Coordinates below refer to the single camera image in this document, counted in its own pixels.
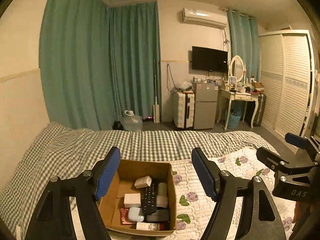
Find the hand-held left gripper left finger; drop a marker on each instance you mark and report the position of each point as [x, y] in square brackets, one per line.
[107, 175]

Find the grey checked bed sheet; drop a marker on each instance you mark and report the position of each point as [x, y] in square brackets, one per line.
[62, 150]

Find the clear large water jug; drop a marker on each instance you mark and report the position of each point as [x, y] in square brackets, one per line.
[132, 122]

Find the narrow green curtain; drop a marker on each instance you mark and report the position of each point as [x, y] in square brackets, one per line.
[243, 40]

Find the white oval vanity mirror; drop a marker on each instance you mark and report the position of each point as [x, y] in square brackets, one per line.
[237, 67]

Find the white hard suitcase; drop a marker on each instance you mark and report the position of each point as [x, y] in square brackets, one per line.
[181, 110]

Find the white bottle with red cap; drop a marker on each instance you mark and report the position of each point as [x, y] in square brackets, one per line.
[147, 226]

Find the small white box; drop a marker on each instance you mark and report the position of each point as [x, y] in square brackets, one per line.
[143, 182]
[132, 200]

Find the white floral quilt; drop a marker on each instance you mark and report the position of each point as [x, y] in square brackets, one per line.
[190, 212]

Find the clear plastic bag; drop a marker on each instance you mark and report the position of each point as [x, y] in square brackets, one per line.
[184, 86]

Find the pink patterned packet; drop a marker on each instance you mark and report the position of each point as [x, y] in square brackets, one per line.
[124, 217]

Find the white dressing table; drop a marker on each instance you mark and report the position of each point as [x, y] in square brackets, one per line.
[237, 96]

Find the white louvred wardrobe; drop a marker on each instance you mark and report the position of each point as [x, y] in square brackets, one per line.
[287, 85]

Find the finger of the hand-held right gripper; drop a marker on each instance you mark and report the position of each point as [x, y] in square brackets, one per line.
[268, 158]
[296, 141]

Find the black power bank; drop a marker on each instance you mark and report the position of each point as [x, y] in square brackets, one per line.
[157, 216]

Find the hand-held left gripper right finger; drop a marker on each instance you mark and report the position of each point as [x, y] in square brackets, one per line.
[203, 173]

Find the pale blue earbuds case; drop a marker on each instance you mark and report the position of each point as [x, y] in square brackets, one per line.
[135, 214]

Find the green corner curtain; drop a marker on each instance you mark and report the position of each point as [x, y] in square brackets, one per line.
[135, 62]

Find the dark hard suitcase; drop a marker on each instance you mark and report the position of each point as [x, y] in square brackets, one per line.
[260, 110]

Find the white air conditioner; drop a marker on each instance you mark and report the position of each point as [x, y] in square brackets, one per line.
[205, 17]

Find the black wall television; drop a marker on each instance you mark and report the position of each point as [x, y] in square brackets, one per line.
[209, 58]

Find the hanging pale clothes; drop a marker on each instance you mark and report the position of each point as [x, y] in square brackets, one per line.
[315, 92]

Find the wide green curtain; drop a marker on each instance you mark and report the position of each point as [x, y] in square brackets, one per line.
[75, 62]

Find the black remote control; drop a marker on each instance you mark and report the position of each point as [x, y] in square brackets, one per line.
[149, 197]

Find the silver small fridge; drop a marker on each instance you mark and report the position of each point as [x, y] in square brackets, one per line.
[203, 107]

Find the white flat mop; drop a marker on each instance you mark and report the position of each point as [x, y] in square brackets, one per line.
[156, 112]

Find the blue plastic basket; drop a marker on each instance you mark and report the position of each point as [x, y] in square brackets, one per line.
[233, 121]

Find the brown cardboard box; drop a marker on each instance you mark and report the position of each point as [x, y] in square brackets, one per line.
[112, 210]

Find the beige cylindrical container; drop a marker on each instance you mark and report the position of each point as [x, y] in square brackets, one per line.
[162, 192]

